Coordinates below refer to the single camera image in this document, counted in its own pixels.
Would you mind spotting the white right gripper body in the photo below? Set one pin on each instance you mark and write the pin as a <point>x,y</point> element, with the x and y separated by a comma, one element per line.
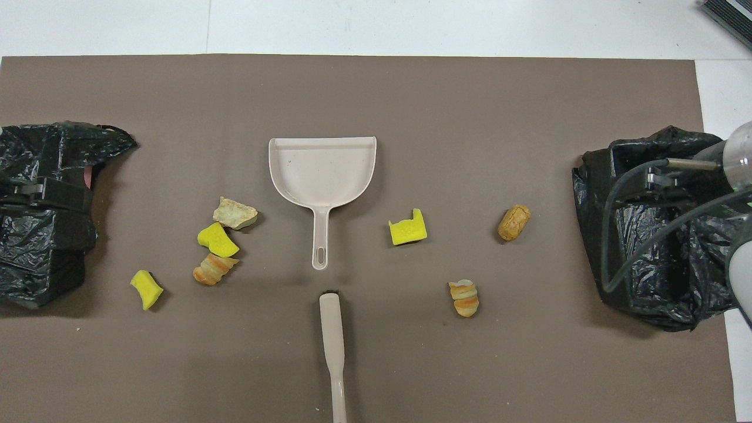
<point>741,158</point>

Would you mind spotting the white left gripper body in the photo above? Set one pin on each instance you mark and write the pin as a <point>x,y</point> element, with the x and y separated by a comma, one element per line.
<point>6,194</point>

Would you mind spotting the brown bread roll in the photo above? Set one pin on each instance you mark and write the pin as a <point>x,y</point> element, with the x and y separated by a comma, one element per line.
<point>513,223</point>

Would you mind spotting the striped croissant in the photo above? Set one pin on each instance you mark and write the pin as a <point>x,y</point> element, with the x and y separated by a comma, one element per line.
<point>211,270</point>
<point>465,301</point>

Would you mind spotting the beige bread chunk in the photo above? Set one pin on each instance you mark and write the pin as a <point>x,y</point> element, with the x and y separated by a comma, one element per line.
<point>234,214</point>

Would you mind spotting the notched yellow sponge piece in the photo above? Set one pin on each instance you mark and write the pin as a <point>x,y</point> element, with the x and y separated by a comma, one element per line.
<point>406,232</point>

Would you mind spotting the beige plastic dustpan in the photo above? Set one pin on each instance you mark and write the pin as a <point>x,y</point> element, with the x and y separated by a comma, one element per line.
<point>322,170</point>

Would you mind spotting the beige hand brush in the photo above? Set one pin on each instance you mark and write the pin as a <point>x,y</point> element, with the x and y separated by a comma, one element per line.
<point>332,329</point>

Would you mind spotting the black bag lined bin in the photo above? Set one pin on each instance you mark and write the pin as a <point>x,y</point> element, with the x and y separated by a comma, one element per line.
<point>35,258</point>
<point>590,188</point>

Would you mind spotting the dark ribbed panel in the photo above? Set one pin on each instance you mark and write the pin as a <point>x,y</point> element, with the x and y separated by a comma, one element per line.
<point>731,14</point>

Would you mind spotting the brown table mat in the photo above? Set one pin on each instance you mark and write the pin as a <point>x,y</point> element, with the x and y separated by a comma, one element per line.
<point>411,117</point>

